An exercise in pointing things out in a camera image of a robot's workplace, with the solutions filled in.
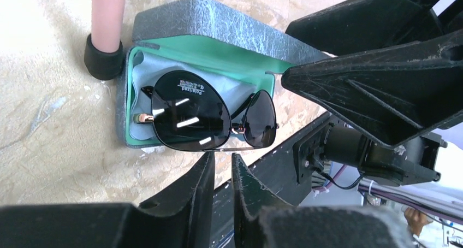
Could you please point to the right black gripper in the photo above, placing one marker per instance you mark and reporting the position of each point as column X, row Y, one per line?
column 391, row 95

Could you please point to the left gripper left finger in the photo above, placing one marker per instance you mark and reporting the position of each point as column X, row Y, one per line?
column 178, row 216

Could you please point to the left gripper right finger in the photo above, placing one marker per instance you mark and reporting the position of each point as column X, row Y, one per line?
column 262, row 219

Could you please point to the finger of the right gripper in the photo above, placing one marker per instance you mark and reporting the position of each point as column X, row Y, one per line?
column 361, row 25

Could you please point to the black sunglasses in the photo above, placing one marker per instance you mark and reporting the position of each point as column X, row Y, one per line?
column 188, row 114

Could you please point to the blue glasses case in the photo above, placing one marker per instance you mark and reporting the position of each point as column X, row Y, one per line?
column 209, row 36

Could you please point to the pink music stand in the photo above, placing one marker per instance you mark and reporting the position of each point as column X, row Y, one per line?
column 104, row 55

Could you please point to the person outside enclosure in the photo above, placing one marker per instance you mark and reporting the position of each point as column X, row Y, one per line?
column 416, row 220

